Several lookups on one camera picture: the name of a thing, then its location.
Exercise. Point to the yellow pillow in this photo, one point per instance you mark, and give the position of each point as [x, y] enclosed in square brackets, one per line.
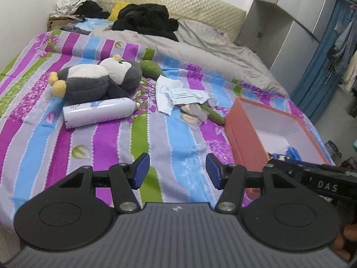
[118, 6]

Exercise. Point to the hanging clothes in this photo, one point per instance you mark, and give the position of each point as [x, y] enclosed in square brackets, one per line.
[342, 58]

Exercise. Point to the light blue face mask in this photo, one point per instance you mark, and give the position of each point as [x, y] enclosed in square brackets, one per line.
[185, 96]

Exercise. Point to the blue curtain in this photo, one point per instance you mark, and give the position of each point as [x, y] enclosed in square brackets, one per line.
[311, 95]

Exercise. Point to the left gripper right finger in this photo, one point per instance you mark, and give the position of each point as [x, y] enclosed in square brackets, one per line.
[232, 179]

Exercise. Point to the green long plush stick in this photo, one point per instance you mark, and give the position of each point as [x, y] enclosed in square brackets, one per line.
[151, 69]

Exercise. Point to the cream quilted headboard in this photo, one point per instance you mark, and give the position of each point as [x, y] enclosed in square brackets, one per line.
[215, 13]

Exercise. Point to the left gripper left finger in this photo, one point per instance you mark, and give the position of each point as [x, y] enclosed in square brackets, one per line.
[122, 179]

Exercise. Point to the brown cardboard box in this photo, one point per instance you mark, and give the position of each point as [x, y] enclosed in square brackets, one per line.
[61, 21]

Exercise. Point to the black clothes pile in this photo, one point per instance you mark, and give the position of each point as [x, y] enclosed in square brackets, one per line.
[147, 19]

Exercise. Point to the white spray bottle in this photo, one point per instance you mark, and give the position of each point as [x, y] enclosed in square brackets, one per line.
[85, 114]

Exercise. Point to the clear bag with pads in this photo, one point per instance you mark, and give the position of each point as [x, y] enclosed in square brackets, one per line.
[193, 115]

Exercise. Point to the grey blanket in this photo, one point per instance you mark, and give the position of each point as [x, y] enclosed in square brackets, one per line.
[199, 44]

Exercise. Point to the blue snack packet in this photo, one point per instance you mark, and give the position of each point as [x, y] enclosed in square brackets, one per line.
[289, 153]

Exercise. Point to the grey wardrobe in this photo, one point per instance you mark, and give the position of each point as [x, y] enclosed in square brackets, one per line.
[285, 34]

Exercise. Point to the orange cardboard box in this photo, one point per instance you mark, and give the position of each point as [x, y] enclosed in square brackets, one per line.
[254, 130]

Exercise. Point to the grey white penguin plush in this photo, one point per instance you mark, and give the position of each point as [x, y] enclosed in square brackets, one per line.
[112, 78]

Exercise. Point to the white crumpled cloth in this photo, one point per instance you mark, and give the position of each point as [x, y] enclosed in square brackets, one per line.
[64, 8]

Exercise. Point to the striped floral bed sheet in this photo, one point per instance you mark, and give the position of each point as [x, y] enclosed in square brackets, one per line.
[37, 150]

